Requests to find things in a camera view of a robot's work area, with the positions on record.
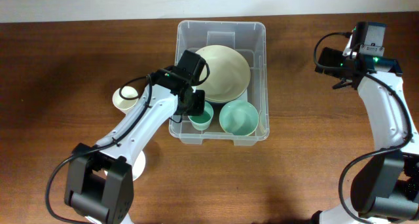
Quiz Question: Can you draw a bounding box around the beige large bowl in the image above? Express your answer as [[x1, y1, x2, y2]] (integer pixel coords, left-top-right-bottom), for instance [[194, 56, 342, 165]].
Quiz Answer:
[[196, 45, 251, 99]]

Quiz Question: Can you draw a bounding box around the mint green small bowl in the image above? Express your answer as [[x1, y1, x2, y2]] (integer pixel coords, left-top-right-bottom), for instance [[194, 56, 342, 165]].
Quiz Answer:
[[219, 100, 259, 136]]

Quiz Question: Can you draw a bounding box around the white small bowl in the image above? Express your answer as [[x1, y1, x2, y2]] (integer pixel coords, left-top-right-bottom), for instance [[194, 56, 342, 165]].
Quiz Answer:
[[105, 151, 146, 181]]

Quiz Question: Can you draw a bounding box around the yellow small bowl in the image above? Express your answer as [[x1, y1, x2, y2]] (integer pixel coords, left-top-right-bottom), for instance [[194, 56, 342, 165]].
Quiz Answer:
[[255, 111, 265, 136]]

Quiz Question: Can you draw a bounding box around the cream white cup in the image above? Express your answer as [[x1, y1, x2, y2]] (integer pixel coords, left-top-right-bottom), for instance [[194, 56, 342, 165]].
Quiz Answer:
[[112, 86, 138, 114]]

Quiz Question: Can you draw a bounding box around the mint green cup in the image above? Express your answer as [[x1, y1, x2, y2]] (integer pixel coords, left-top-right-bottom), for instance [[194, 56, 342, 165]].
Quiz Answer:
[[189, 102, 214, 131]]

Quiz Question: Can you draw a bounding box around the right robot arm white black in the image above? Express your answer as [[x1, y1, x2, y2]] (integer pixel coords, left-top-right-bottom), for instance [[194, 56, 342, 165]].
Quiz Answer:
[[310, 22, 418, 223]]

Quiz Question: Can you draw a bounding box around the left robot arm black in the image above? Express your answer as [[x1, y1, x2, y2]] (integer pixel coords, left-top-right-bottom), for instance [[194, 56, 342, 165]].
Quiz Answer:
[[64, 50, 209, 223]]

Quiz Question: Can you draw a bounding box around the clear plastic storage container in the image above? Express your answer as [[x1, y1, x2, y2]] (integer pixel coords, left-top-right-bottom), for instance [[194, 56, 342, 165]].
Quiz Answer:
[[169, 20, 270, 146]]

